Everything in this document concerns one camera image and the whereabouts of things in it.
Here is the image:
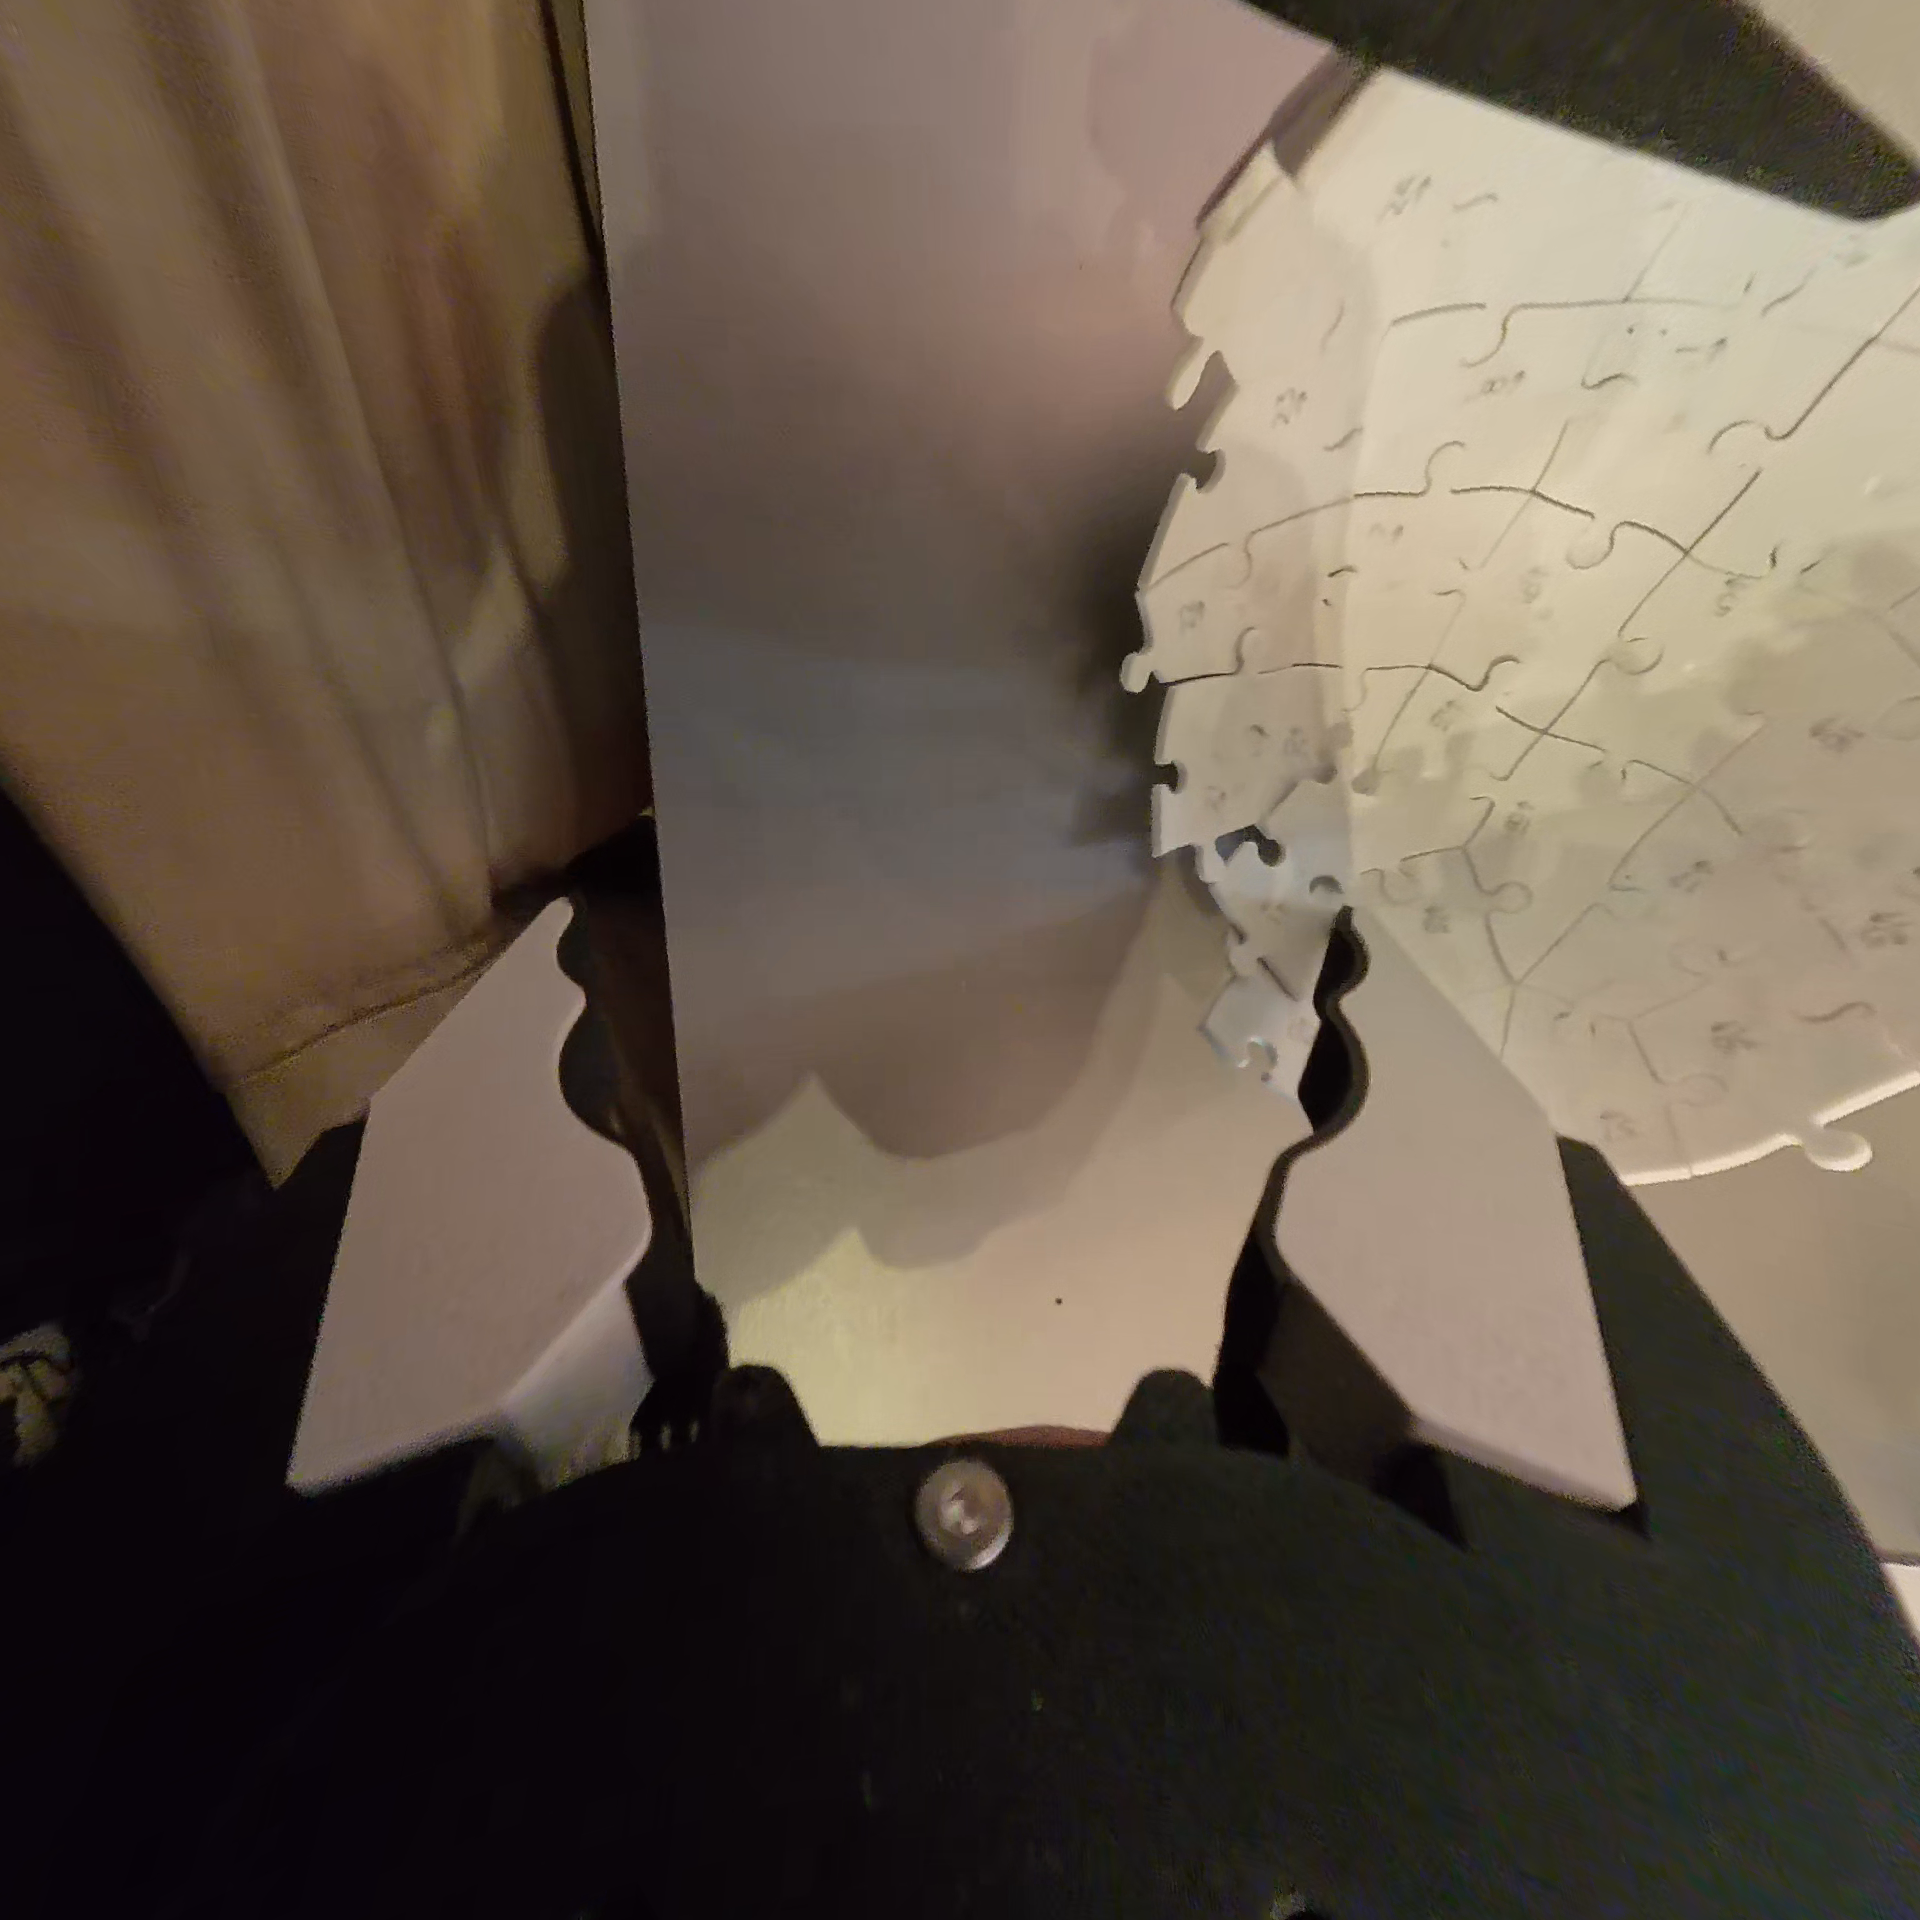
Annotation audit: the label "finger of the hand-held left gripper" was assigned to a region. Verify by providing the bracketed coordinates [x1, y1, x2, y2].
[1757, 0, 1920, 155]

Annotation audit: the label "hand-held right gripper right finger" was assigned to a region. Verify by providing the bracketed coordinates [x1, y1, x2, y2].
[1215, 907, 1640, 1509]

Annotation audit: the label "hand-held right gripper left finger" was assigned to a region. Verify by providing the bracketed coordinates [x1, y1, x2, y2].
[288, 893, 723, 1485]

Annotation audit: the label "joined white puzzle piece pair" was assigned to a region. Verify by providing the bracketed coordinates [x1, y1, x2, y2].
[1196, 828, 1328, 1088]

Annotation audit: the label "partly built puzzle ball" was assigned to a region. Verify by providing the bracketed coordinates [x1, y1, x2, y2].
[1117, 68, 1920, 1188]

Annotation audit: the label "person's beige trousers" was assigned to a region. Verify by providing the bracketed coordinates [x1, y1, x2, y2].
[0, 0, 647, 1188]

